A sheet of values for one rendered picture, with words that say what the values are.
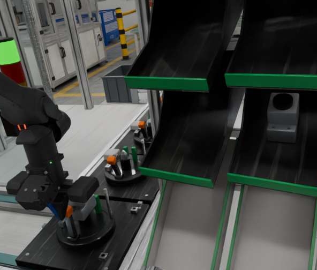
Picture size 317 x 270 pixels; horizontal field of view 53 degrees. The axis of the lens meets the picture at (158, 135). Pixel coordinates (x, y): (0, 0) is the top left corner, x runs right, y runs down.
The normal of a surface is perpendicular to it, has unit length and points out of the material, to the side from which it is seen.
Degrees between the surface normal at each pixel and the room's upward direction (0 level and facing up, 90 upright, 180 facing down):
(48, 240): 0
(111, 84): 90
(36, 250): 0
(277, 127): 25
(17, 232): 0
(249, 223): 45
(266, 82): 115
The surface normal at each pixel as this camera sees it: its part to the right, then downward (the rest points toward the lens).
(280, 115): -0.34, 0.77
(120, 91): -0.30, 0.43
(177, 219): -0.40, -0.33
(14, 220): -0.11, -0.90
